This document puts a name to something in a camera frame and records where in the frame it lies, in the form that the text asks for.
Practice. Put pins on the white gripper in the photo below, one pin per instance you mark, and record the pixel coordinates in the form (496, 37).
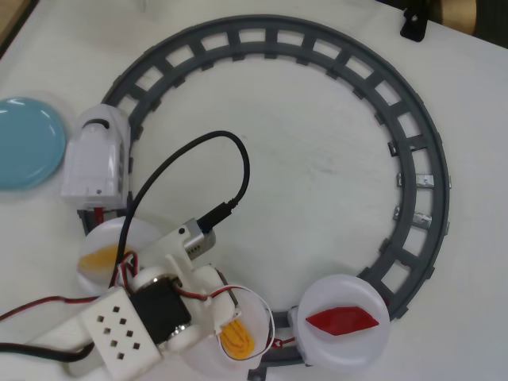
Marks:
(227, 303)

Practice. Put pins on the yellow egg toy sushi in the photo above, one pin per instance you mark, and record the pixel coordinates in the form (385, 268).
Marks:
(238, 341)

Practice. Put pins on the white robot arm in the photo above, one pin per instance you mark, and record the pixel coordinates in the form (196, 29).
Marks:
(119, 329)

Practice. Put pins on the red tuna toy sushi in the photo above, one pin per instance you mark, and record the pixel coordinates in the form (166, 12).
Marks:
(341, 320)

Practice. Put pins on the pale orange toy sushi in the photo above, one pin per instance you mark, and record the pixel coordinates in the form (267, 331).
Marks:
(99, 259)

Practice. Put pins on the white toy Shinkansen locomotive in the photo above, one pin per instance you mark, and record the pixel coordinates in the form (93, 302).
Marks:
(93, 162)

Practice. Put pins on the light blue round dish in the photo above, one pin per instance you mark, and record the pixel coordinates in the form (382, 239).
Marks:
(28, 143)

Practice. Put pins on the white round plastic plate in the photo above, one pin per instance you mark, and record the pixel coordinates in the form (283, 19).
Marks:
(341, 293)
(254, 313)
(103, 234)

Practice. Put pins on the white toy train wagon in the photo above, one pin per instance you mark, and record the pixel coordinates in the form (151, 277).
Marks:
(297, 329)

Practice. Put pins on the brown wooden object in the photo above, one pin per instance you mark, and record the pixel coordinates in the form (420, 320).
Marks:
(456, 14)

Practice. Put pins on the silver camera module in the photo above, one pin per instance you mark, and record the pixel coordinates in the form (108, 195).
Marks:
(196, 238)

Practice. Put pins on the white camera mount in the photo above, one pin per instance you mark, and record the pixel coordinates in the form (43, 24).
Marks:
(162, 248)

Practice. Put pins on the grey circular toy rail track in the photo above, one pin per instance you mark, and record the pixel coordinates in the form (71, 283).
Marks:
(428, 115)

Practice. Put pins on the black metal bracket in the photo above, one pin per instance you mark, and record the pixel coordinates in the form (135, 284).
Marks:
(412, 28)

